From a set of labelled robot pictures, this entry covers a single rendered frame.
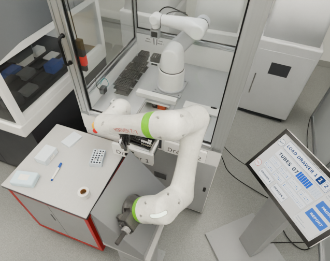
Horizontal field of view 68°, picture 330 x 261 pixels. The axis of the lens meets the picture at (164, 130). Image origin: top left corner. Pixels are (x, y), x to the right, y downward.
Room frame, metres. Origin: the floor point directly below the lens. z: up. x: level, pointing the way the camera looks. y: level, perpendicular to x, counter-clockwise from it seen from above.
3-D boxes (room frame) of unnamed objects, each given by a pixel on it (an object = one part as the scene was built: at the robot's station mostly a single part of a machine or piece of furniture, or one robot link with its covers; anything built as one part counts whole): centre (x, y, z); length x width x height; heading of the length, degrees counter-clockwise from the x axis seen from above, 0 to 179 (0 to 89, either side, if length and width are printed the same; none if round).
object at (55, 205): (0.95, 0.64, 0.38); 0.62 x 0.58 x 0.76; 72
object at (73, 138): (1.16, 0.68, 0.77); 0.13 x 0.09 x 0.02; 149
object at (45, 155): (0.99, 0.81, 0.79); 0.13 x 0.09 x 0.05; 162
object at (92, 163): (0.99, 0.45, 0.78); 0.12 x 0.08 x 0.04; 177
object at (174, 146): (1.01, -0.14, 0.87); 0.29 x 0.02 x 0.11; 72
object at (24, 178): (0.80, 0.88, 0.78); 0.15 x 0.10 x 0.04; 85
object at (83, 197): (0.72, 0.48, 0.78); 0.07 x 0.07 x 0.04
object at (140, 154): (0.97, 0.20, 0.87); 0.29 x 0.02 x 0.11; 72
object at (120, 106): (0.95, 0.24, 1.27); 0.13 x 0.11 x 0.14; 151
